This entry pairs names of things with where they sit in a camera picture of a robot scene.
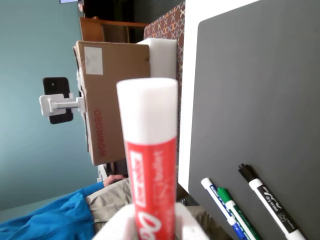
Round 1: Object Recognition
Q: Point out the black dry erase marker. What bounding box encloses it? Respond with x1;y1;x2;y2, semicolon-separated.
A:
238;163;307;240

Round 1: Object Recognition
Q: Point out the blue dry erase marker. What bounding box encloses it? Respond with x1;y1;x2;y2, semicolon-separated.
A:
200;177;248;240

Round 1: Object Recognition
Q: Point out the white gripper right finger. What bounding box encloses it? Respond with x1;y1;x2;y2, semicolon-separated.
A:
174;202;209;240

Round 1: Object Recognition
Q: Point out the grey rectangular mat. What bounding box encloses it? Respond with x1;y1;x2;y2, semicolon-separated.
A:
187;0;320;240

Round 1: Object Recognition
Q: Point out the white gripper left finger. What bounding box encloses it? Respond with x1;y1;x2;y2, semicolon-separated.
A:
91;204;137;240

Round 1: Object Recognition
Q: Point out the green dry erase marker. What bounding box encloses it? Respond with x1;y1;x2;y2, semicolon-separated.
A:
216;186;262;240

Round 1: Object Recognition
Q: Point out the person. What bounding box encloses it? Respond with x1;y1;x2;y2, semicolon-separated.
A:
0;174;227;240

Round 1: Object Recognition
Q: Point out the person's hand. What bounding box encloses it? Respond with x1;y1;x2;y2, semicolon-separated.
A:
103;174;126;187

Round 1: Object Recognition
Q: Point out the white phone holder clamp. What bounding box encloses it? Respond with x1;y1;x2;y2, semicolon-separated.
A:
38;69;87;117

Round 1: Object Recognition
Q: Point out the white foam block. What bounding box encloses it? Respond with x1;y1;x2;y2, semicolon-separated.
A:
135;37;177;80

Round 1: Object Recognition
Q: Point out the wooden shelf unit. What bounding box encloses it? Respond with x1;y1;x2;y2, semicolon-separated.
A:
79;16;149;44

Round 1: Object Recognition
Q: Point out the black smartphone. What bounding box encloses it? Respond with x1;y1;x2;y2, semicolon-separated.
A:
42;76;74;125

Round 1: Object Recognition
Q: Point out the brown cardboard box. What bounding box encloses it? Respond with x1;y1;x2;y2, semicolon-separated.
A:
74;40;152;167

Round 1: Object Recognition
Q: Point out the red dry erase marker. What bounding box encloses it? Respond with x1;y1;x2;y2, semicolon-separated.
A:
116;77;179;240

